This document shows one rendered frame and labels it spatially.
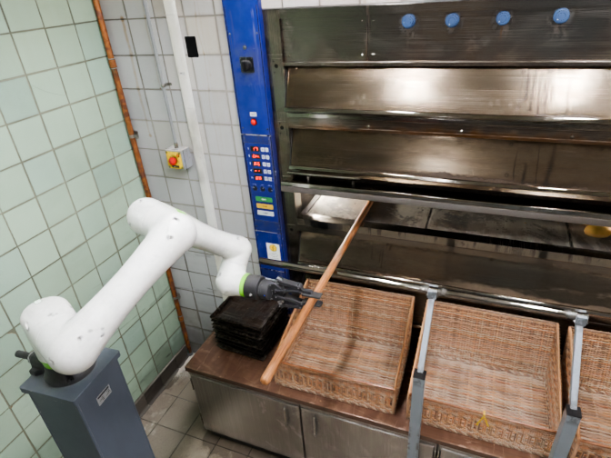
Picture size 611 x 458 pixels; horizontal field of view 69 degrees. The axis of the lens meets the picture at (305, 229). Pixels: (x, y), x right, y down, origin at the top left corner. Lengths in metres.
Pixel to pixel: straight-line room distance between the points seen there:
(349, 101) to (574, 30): 0.78
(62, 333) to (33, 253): 0.92
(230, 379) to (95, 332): 1.05
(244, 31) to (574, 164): 1.35
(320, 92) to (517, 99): 0.74
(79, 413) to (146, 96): 1.46
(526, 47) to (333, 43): 0.68
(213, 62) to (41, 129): 0.76
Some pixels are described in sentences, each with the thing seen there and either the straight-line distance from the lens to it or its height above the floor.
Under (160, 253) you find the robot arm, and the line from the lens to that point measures 1.30.
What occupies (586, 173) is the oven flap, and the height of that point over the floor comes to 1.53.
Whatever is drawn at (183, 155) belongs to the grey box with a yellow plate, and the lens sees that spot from 2.27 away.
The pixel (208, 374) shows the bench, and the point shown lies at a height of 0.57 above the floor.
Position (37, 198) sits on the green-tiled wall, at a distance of 2.17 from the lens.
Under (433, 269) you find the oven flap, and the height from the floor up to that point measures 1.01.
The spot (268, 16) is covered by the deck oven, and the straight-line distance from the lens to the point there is 1.94.
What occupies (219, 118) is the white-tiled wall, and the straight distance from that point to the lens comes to 2.15.
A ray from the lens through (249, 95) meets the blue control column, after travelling 2.00.
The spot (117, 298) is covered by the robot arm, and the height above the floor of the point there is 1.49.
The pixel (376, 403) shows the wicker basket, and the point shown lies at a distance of 2.03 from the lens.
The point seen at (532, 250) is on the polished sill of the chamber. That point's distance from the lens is 2.03.
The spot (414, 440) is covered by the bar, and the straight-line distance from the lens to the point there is 1.96.
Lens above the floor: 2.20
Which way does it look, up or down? 30 degrees down
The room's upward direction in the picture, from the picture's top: 4 degrees counter-clockwise
